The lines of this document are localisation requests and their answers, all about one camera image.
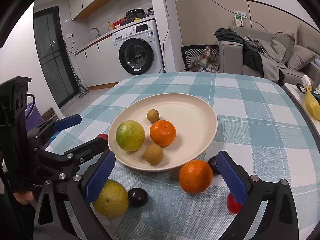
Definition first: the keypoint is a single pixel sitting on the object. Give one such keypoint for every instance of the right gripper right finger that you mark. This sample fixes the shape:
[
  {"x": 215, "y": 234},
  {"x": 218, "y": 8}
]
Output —
[{"x": 236, "y": 178}]

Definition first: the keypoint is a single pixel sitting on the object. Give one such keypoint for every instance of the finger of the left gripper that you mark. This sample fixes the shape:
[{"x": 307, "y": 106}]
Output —
[
  {"x": 88, "y": 150},
  {"x": 67, "y": 122}
]

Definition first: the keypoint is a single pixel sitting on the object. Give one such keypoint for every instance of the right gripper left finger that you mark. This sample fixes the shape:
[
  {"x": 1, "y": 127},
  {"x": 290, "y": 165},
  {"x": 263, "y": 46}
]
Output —
[{"x": 96, "y": 176}]

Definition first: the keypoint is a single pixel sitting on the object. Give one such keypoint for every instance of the pale yellow guava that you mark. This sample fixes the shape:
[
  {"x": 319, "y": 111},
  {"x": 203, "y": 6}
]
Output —
[{"x": 113, "y": 200}]

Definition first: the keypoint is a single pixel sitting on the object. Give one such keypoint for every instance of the orange mandarin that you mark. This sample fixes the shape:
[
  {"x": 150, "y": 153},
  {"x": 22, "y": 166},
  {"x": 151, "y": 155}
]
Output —
[
  {"x": 195, "y": 176},
  {"x": 162, "y": 132}
]

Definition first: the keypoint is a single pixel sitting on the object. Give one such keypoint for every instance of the yellow-green guava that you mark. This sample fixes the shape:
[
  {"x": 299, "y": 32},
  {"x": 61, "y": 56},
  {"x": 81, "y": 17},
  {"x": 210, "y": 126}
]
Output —
[{"x": 130, "y": 136}]

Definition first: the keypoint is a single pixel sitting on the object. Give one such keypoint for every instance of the small brown longan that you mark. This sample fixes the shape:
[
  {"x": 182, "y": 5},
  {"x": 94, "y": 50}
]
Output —
[{"x": 152, "y": 115}]

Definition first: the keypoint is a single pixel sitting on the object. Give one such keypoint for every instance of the left hand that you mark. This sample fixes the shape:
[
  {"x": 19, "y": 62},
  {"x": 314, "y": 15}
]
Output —
[{"x": 24, "y": 197}]

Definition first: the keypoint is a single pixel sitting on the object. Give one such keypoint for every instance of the purple bag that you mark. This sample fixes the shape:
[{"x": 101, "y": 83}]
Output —
[{"x": 34, "y": 117}]

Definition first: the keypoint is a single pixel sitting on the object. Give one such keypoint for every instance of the small red tomato left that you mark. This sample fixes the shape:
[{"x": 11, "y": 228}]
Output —
[{"x": 103, "y": 136}]

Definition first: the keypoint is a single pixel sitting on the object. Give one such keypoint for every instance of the dark plum right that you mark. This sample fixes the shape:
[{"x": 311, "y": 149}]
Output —
[{"x": 212, "y": 163}]

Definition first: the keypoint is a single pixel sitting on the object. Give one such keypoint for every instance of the dark plum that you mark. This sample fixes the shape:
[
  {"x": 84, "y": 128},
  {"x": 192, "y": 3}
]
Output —
[
  {"x": 212, "y": 163},
  {"x": 137, "y": 197}
]

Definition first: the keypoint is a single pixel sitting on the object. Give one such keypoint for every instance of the dark plum left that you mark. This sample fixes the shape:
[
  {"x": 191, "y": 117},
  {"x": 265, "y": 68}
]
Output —
[{"x": 137, "y": 197}]

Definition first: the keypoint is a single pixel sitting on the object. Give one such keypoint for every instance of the black glass door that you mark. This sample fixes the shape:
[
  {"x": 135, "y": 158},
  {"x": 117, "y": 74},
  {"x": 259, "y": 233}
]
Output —
[{"x": 53, "y": 56}]

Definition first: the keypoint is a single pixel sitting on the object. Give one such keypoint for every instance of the cream round plate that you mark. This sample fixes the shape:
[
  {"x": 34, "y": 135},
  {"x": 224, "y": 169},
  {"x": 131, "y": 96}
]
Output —
[{"x": 195, "y": 122}]

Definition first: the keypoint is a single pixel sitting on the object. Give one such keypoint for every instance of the yellow plastic bag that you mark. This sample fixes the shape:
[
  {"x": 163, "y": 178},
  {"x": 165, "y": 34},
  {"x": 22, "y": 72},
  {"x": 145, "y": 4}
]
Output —
[{"x": 312, "y": 105}]

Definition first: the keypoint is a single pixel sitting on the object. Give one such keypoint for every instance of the white washing machine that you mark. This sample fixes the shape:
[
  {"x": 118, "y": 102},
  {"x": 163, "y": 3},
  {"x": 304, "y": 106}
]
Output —
[{"x": 138, "y": 49}]

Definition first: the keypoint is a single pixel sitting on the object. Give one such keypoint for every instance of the plaid cloth on chair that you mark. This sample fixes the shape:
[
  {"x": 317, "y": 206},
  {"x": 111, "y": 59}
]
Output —
[{"x": 207, "y": 62}]

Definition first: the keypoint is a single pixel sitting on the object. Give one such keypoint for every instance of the grey sofa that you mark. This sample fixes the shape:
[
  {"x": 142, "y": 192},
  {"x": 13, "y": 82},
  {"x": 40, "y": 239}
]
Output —
[{"x": 304, "y": 38}]

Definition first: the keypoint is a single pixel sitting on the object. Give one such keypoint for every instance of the black cooking pot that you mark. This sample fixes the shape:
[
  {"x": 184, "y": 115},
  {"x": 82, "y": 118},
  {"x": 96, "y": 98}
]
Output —
[{"x": 131, "y": 15}]

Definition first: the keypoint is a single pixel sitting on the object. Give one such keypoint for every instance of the dark clothes pile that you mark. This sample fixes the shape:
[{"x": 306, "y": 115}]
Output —
[{"x": 238, "y": 55}]

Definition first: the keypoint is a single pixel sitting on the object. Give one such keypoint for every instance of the grey cushion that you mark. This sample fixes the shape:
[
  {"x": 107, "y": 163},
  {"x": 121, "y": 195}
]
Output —
[{"x": 300, "y": 58}]

